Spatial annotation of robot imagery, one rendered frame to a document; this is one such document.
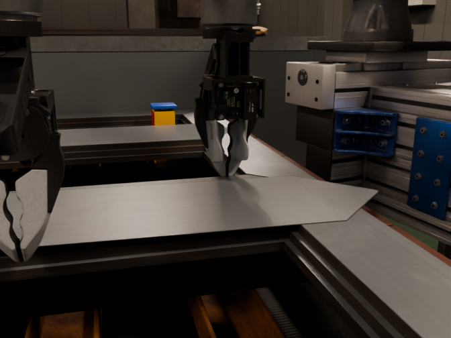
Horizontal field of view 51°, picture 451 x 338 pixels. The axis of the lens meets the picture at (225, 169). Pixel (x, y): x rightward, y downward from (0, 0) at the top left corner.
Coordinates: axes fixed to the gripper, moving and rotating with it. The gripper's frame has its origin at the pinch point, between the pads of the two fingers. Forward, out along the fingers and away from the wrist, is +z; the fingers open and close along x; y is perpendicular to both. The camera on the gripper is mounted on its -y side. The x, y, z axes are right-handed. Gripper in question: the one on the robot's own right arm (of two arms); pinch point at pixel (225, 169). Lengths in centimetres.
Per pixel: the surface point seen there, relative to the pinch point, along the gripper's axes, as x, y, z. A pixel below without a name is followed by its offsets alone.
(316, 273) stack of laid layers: 1.9, 28.3, 2.8
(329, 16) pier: 220, -422, -40
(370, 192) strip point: 16.1, 13.4, 0.6
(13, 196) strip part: -28.9, 3.7, 0.6
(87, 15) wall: -37, -708, -51
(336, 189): 12.4, 11.4, 0.6
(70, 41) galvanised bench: -25, -71, -18
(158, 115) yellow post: -4.6, -48.7, -0.5
